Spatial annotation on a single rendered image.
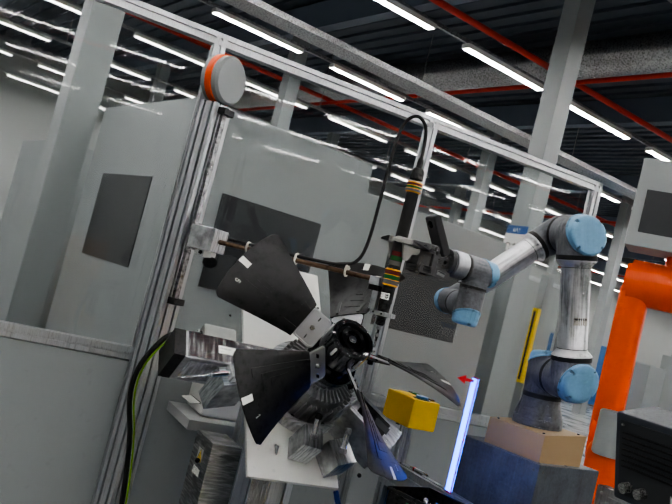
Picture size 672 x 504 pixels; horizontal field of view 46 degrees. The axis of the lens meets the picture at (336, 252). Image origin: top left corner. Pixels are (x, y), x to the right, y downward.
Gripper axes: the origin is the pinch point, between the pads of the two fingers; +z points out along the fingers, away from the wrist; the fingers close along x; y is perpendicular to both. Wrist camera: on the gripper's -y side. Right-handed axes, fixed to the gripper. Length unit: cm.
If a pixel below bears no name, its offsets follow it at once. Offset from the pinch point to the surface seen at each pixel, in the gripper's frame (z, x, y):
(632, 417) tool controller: -32, -62, 28
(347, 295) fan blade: 1.3, 13.2, 17.9
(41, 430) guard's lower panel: 62, 70, 81
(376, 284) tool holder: 0.0, 1.3, 13.2
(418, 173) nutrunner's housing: -2.2, -2.0, -17.9
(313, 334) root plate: 13.6, 2.7, 29.9
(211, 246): 33, 45, 14
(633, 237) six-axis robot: -309, 218, -72
